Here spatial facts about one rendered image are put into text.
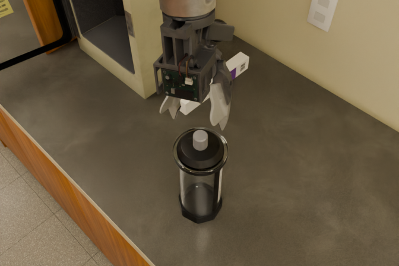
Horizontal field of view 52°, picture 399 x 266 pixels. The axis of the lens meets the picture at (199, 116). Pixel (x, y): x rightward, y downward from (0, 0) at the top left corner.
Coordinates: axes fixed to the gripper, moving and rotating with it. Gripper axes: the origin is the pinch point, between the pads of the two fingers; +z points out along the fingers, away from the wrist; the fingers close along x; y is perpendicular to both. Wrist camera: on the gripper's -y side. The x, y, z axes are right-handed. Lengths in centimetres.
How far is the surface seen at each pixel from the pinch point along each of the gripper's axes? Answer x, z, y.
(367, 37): 25, 8, -53
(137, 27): -27.7, 1.4, -28.5
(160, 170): -16.8, 31.4, -12.2
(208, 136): -0.9, 9.7, -5.7
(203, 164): 0.4, 11.4, -0.1
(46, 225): -95, 116, -31
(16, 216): -111, 114, -30
